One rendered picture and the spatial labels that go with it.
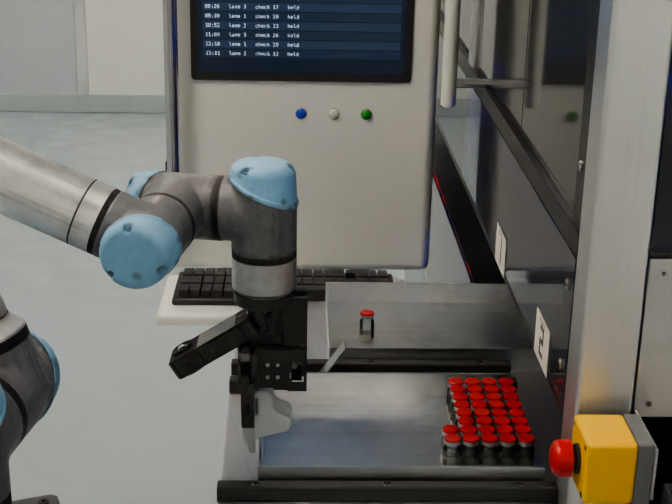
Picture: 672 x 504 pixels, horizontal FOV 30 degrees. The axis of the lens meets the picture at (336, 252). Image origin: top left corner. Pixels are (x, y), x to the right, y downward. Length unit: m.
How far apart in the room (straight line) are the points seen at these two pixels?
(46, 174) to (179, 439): 2.22
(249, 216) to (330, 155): 0.95
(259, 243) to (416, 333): 0.59
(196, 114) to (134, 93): 4.71
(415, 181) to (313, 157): 0.20
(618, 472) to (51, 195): 0.65
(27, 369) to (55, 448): 1.92
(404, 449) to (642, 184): 0.49
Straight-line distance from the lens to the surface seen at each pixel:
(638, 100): 1.32
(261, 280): 1.42
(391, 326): 1.96
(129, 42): 6.98
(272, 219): 1.40
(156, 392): 3.75
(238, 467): 1.57
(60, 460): 3.43
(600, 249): 1.35
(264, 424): 1.52
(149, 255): 1.28
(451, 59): 2.06
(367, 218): 2.38
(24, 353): 1.58
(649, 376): 1.43
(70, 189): 1.32
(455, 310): 2.03
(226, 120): 2.32
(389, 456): 1.59
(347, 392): 1.74
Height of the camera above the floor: 1.66
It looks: 20 degrees down
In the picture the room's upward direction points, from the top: 1 degrees clockwise
